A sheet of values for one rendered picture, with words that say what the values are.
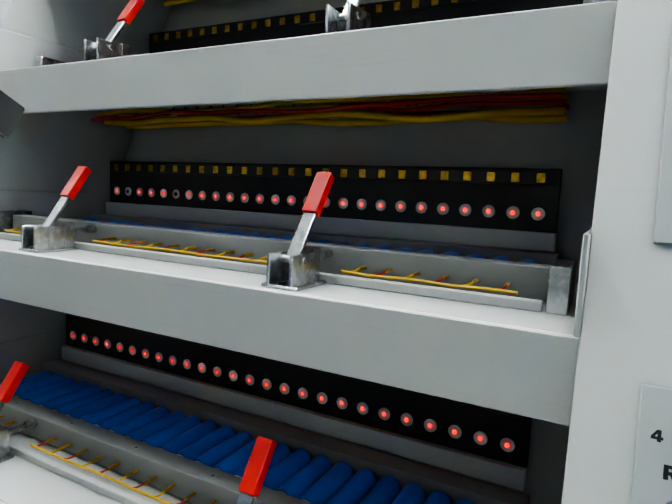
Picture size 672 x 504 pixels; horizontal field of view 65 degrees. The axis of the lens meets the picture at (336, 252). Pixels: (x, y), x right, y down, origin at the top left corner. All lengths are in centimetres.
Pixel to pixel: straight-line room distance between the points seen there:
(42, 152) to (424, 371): 56
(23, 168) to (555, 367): 61
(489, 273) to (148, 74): 33
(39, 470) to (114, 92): 33
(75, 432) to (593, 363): 42
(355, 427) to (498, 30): 33
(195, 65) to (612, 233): 34
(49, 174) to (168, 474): 42
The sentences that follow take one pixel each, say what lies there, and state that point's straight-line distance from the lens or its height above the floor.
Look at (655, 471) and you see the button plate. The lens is 28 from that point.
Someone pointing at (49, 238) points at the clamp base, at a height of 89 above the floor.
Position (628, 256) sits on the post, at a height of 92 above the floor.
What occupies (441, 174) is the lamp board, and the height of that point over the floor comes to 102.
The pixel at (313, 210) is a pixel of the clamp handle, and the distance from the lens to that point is 37.
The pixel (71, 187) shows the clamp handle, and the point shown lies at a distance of 55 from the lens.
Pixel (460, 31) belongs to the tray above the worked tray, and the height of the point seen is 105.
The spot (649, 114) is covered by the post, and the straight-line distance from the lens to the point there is 32.
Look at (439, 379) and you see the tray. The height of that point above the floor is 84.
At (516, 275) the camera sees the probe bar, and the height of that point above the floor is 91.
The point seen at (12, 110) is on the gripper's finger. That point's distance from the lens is 51.
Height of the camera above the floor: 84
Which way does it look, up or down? 11 degrees up
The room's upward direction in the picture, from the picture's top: 12 degrees clockwise
